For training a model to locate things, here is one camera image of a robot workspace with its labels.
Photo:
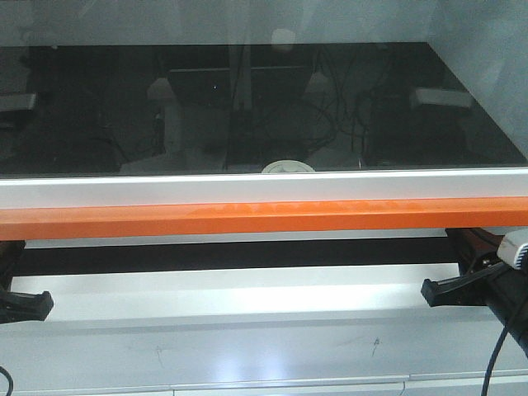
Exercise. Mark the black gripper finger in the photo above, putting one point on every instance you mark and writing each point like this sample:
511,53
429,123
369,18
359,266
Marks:
15,306
464,291
475,248

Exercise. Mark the glass jar with white lid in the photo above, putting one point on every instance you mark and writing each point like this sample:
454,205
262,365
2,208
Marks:
287,166

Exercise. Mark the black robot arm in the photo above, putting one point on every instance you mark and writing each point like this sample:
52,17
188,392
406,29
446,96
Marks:
506,296

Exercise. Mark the white fume hood base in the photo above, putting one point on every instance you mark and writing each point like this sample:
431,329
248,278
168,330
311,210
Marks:
287,331

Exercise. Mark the glass fume hood sash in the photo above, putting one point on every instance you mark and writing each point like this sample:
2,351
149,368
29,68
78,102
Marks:
179,102

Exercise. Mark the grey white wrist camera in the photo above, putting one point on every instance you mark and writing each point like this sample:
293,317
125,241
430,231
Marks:
513,249

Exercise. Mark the orange sash handle bar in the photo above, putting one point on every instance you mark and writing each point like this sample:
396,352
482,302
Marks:
155,220

